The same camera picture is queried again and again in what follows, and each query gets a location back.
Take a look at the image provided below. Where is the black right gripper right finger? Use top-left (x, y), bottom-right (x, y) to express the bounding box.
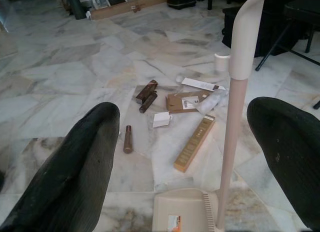
top-left (246, 96), bottom-right (320, 232)

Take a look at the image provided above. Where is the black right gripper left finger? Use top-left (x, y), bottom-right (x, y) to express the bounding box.
top-left (0, 101), bottom-right (121, 232)

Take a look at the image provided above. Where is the beige long-handled dustpan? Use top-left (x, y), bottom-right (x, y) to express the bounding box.
top-left (152, 0), bottom-right (266, 232)

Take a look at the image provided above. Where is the brown cylindrical tube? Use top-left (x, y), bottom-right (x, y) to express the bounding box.
top-left (122, 125), bottom-right (135, 154)

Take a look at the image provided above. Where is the clear plastic wrapper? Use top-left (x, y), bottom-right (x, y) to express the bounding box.
top-left (194, 88), bottom-right (230, 115)

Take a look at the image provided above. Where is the long gold box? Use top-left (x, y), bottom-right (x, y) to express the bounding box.
top-left (173, 113), bottom-right (216, 174)

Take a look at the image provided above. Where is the slim dark brown box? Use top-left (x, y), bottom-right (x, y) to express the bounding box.
top-left (139, 91), bottom-right (158, 115)

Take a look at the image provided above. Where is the small white box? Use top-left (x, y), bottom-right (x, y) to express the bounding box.
top-left (152, 111), bottom-right (174, 129)

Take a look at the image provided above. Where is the long white box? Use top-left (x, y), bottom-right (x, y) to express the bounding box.
top-left (180, 76), bottom-right (227, 93)

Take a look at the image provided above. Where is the large dark brown box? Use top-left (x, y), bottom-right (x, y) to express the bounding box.
top-left (135, 79), bottom-right (159, 105)

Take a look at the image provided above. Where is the flat cardboard box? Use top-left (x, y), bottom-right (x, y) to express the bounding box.
top-left (164, 90), bottom-right (210, 115)

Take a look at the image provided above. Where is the black folding chair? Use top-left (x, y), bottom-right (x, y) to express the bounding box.
top-left (254, 0), bottom-right (320, 72)

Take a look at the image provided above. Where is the dark green cylinder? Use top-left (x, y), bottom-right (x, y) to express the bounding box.
top-left (66, 0), bottom-right (88, 20)

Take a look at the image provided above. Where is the long cardboard box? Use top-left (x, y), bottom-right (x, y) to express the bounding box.
top-left (90, 0), bottom-right (168, 21)

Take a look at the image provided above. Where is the white framed tablet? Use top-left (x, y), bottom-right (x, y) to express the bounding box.
top-left (106, 0), bottom-right (129, 7)

